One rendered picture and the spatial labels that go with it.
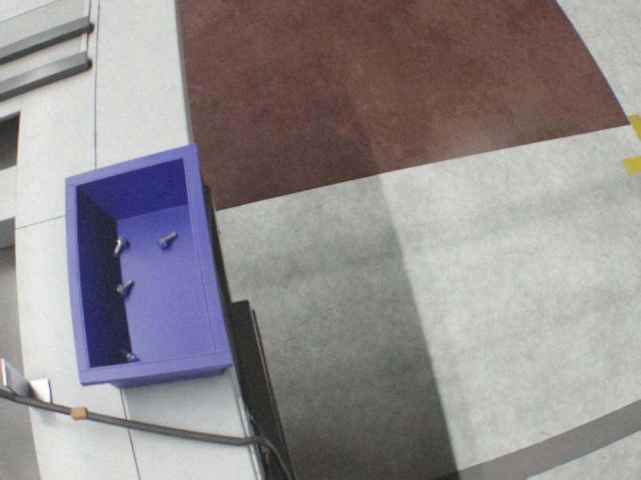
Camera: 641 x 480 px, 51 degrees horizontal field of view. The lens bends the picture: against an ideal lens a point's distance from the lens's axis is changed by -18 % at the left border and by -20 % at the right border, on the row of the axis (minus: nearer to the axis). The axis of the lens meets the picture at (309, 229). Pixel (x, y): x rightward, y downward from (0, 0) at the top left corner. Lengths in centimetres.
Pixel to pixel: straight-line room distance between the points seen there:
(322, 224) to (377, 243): 13
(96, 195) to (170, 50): 26
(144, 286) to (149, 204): 9
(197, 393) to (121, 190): 22
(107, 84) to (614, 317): 126
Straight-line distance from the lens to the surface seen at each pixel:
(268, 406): 118
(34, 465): 86
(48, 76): 102
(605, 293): 179
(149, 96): 95
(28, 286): 86
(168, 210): 84
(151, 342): 78
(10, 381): 75
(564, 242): 182
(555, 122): 202
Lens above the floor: 154
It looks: 60 degrees down
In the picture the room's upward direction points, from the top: 6 degrees counter-clockwise
